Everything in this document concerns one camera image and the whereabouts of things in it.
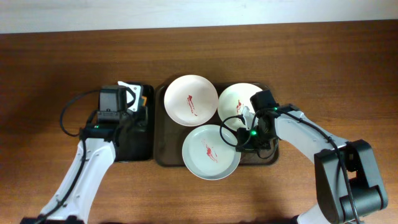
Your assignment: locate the orange green sponge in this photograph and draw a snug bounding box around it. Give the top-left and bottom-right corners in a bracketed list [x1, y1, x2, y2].
[141, 96, 147, 106]

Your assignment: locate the pale blue plate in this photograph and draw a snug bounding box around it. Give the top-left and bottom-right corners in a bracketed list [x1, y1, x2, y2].
[182, 124, 241, 180]

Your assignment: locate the white plate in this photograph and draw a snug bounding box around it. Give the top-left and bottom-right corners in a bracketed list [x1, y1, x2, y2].
[164, 75, 219, 126]
[218, 83, 262, 121]

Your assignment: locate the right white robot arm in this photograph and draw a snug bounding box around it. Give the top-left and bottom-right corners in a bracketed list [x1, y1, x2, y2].
[236, 104, 388, 223]

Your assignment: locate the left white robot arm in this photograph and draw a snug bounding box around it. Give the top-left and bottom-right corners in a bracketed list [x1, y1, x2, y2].
[21, 106, 153, 223]

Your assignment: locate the small black tray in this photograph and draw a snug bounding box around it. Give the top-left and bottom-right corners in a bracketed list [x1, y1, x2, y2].
[115, 81, 155, 162]

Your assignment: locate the brown plastic serving tray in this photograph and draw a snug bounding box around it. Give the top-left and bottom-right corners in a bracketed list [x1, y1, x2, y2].
[153, 83, 280, 167]

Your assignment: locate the right black cable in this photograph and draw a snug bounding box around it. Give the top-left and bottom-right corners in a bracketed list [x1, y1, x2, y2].
[219, 114, 256, 147]

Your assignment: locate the black cable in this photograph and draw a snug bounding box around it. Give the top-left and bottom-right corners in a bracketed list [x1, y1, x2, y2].
[219, 114, 256, 147]
[59, 89, 102, 138]

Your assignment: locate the left black cable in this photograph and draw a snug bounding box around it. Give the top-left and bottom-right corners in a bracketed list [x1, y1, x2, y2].
[59, 89, 102, 138]

